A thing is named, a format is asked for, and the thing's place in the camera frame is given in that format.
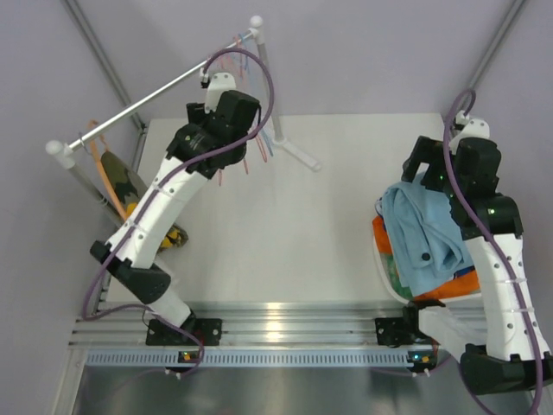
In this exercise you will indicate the green white patterned trousers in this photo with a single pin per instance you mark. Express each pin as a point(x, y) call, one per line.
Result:
point(392, 280)

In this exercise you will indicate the pink hanger with orange trousers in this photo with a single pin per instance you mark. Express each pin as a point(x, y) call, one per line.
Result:
point(244, 74)

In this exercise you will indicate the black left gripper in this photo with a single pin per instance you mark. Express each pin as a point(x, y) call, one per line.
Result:
point(196, 113)

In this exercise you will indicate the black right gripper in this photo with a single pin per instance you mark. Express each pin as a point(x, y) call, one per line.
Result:
point(426, 150)

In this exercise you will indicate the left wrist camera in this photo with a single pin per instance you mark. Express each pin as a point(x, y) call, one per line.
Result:
point(215, 85)

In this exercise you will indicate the perforated cable duct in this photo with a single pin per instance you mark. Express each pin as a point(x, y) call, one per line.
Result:
point(349, 357)

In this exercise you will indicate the blue wire hanger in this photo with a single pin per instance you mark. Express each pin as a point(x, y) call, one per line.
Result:
point(257, 93)

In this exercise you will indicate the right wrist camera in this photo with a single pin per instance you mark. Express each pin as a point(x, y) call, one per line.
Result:
point(464, 125)

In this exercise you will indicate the aluminium rail frame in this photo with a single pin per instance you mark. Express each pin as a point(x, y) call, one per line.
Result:
point(265, 325)

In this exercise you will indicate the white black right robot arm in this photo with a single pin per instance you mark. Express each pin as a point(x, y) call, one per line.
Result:
point(512, 356)

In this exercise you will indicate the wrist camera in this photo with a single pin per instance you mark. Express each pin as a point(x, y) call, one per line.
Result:
point(464, 125)
point(215, 85)

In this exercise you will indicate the orange trousers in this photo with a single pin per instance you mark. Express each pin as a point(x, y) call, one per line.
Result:
point(449, 285)

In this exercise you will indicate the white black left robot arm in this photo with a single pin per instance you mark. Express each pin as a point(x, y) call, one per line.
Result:
point(208, 143)

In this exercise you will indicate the light blue trousers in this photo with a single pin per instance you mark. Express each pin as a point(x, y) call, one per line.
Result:
point(426, 243)

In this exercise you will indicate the silver clothes rack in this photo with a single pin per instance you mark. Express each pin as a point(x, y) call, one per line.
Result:
point(63, 153)

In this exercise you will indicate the white perforated plastic basket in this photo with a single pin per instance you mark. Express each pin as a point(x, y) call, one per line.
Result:
point(384, 276)

